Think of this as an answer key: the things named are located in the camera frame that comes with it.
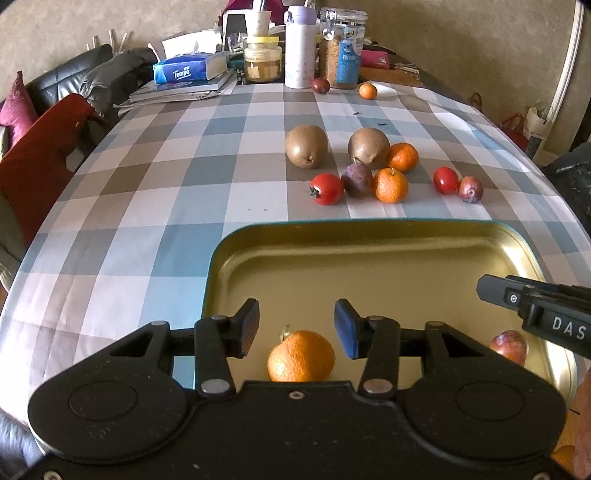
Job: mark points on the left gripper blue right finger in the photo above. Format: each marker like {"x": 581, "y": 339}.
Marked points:
{"x": 377, "y": 340}

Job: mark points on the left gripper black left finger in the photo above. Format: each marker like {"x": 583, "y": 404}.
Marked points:
{"x": 218, "y": 338}

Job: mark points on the large orange with stem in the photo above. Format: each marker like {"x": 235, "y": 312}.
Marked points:
{"x": 301, "y": 356}

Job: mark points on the reddish plum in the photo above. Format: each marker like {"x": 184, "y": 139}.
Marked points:
{"x": 470, "y": 189}

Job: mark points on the red tomato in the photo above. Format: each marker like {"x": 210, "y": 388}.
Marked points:
{"x": 326, "y": 189}
{"x": 446, "y": 180}

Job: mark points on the mandarin orange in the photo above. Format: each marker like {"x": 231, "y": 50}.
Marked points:
{"x": 403, "y": 157}
{"x": 390, "y": 186}

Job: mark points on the brown kiwi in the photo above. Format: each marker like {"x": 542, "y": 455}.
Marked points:
{"x": 369, "y": 146}
{"x": 306, "y": 146}

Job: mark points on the person right hand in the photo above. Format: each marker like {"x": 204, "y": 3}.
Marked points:
{"x": 582, "y": 450}

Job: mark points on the gold metal tray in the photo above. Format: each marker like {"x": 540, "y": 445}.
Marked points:
{"x": 413, "y": 271}

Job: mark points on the checkered tablecloth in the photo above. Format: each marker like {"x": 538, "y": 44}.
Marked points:
{"x": 130, "y": 239}

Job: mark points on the dark purple plum centre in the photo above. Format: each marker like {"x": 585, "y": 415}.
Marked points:
{"x": 358, "y": 180}

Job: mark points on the red shopping bag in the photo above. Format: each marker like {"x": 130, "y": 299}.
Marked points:
{"x": 513, "y": 128}

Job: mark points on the white shopping bag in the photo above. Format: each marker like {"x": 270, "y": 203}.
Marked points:
{"x": 537, "y": 127}

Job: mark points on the small far mandarin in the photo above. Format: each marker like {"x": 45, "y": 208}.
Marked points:
{"x": 368, "y": 91}

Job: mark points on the stack of books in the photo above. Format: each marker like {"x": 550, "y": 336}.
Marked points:
{"x": 151, "y": 93}

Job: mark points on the dark plum near bottle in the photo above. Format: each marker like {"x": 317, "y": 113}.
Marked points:
{"x": 320, "y": 85}

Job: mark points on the brown wooden board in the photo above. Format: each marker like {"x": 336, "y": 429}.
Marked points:
{"x": 391, "y": 76}

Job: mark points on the blue tissue box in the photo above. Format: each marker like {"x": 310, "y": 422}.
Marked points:
{"x": 190, "y": 67}

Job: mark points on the grey jacket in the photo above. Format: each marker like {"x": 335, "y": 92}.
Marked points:
{"x": 111, "y": 83}

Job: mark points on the pink pencil case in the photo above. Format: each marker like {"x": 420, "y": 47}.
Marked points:
{"x": 376, "y": 59}

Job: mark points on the yellow lid glass jar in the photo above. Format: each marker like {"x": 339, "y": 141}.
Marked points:
{"x": 262, "y": 59}

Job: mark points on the black leather sofa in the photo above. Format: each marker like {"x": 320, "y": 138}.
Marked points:
{"x": 50, "y": 87}

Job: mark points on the pink cushion near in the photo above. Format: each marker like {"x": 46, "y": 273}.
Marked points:
{"x": 18, "y": 113}

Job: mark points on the clear cereal jar blue label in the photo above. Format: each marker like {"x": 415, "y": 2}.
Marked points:
{"x": 341, "y": 47}

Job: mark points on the white paper cup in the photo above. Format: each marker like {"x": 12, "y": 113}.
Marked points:
{"x": 258, "y": 23}

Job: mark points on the white lilac thermos bottle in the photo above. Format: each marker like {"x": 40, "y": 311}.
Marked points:
{"x": 301, "y": 29}

